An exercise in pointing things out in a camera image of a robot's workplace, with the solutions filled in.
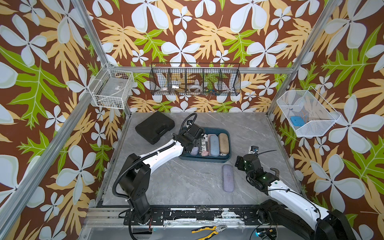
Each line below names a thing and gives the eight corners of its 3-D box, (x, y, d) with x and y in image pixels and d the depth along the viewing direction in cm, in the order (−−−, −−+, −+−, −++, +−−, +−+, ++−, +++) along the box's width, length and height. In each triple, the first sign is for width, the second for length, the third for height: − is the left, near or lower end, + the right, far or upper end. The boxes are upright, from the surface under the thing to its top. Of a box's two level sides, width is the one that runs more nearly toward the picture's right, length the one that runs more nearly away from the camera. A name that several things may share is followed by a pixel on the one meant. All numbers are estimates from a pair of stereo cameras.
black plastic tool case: (136, 132, 110) (133, 127, 106) (158, 114, 121) (157, 110, 117) (154, 146, 102) (153, 142, 98) (176, 126, 114) (176, 121, 109)
